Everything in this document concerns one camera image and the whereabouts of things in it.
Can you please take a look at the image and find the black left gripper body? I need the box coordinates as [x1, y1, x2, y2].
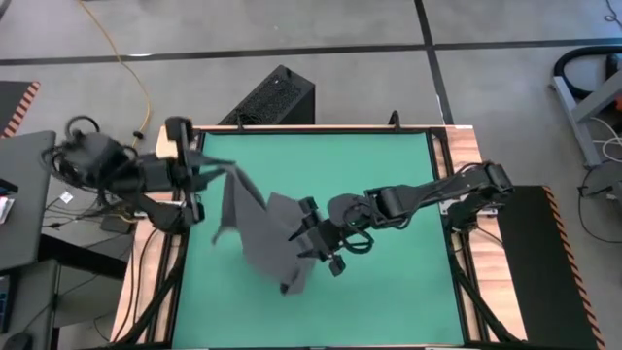
[142, 116, 206, 226]

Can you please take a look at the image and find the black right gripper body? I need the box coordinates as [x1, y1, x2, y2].
[296, 195, 352, 278]

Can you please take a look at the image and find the gray terry towel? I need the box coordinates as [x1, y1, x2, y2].
[211, 162, 325, 297]

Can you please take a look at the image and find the green table mat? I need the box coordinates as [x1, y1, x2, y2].
[170, 131, 467, 347]

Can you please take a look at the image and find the black computer tower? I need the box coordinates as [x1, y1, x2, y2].
[218, 64, 316, 126]

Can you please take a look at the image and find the black power brick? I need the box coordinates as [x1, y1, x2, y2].
[99, 214, 133, 235]

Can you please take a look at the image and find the gray desk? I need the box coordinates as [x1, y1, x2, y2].
[0, 129, 57, 273]

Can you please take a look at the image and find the small hazard-striped black mat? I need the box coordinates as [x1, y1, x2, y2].
[0, 80, 41, 140]

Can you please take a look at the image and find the large hazard-striped black platform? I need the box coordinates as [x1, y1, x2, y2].
[496, 184, 606, 350]

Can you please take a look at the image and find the black computer mouse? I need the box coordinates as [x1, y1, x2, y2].
[2, 332, 34, 350]

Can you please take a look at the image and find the gray metal stand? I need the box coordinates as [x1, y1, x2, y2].
[551, 71, 622, 169]

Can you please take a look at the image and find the yellow hanging cable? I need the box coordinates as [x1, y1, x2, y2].
[77, 0, 153, 147]

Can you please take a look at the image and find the wooden table with black frame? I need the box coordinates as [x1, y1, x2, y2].
[110, 123, 529, 350]

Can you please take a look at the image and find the thick black hose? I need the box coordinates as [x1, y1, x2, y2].
[553, 45, 622, 101]

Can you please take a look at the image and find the white cable bundle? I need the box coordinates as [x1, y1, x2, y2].
[589, 116, 622, 164]

